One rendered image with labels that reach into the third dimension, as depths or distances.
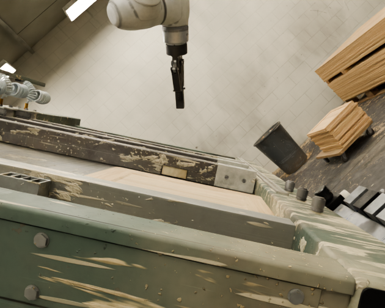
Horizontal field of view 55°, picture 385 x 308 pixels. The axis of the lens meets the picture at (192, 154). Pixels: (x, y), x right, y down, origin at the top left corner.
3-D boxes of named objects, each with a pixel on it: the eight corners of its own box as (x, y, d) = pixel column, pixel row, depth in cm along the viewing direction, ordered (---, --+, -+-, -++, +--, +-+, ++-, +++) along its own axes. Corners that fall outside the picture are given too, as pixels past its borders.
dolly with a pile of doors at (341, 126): (382, 127, 375) (354, 98, 376) (347, 163, 370) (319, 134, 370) (352, 135, 436) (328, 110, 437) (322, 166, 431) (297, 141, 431)
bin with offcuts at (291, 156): (316, 151, 506) (283, 117, 507) (291, 178, 501) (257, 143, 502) (303, 154, 558) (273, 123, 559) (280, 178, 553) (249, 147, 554)
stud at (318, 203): (324, 214, 69) (328, 199, 69) (311, 212, 69) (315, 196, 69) (321, 212, 71) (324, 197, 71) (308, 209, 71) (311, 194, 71)
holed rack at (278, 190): (288, 195, 88) (289, 193, 88) (276, 193, 88) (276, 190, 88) (241, 158, 252) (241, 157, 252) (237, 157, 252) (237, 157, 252)
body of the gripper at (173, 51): (184, 45, 123) (186, 73, 127) (189, 40, 130) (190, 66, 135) (162, 45, 124) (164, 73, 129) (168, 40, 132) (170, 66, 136)
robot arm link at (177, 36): (190, 22, 128) (191, 40, 131) (165, 23, 129) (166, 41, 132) (186, 27, 120) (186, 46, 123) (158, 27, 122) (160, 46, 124)
